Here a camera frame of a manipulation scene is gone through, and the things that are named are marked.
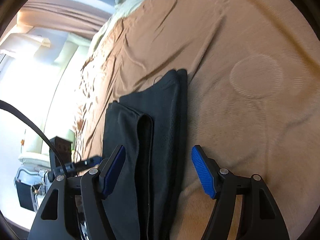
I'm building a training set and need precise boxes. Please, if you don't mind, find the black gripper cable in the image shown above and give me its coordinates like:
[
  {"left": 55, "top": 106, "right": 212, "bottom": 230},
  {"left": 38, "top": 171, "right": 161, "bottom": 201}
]
[{"left": 0, "top": 100, "right": 69, "bottom": 178}]

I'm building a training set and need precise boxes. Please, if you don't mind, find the black sleeveless shirt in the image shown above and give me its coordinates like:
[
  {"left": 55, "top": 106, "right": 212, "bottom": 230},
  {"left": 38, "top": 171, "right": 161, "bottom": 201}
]
[{"left": 103, "top": 69, "right": 187, "bottom": 239}]

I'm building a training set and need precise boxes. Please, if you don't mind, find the pink curtain left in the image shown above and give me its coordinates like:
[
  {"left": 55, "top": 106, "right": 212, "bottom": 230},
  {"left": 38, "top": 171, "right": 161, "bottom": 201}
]
[{"left": 17, "top": 0, "right": 111, "bottom": 40}]

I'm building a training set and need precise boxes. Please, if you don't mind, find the orange brown bed blanket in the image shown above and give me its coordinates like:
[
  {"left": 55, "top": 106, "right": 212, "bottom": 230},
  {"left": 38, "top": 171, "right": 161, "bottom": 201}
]
[{"left": 74, "top": 0, "right": 319, "bottom": 239}]

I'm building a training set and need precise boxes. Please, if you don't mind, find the white padded headboard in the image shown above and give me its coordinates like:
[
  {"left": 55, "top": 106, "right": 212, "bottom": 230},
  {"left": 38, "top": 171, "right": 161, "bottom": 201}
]
[{"left": 1, "top": 28, "right": 90, "bottom": 141}]

